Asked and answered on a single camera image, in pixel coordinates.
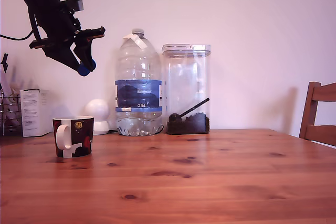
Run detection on dark coffee beans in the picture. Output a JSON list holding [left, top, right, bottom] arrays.
[[166, 113, 211, 134]]

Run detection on dark patterned mug, white handle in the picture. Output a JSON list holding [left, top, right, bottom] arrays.
[[52, 115, 95, 158]]

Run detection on large clear water bottle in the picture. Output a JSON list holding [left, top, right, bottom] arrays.
[[114, 28, 163, 137]]

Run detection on wooden chair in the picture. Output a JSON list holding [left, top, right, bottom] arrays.
[[299, 81, 336, 147]]

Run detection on wire basket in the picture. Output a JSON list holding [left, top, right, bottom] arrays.
[[0, 94, 23, 137]]

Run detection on small white round camera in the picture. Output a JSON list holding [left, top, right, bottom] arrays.
[[84, 99, 110, 136]]

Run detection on clear plastic storage container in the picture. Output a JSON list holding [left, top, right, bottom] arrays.
[[161, 44, 212, 135]]

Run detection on white printed carton box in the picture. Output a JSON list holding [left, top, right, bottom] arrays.
[[19, 89, 52, 137]]

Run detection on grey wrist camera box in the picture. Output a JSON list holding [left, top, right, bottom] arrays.
[[60, 0, 85, 15]]

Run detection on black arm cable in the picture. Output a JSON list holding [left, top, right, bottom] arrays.
[[0, 14, 43, 41]]

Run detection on blue coffee capsule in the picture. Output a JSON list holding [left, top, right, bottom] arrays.
[[77, 61, 97, 77]]

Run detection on black coffee scoop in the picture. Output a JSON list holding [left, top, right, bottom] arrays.
[[169, 98, 211, 125]]

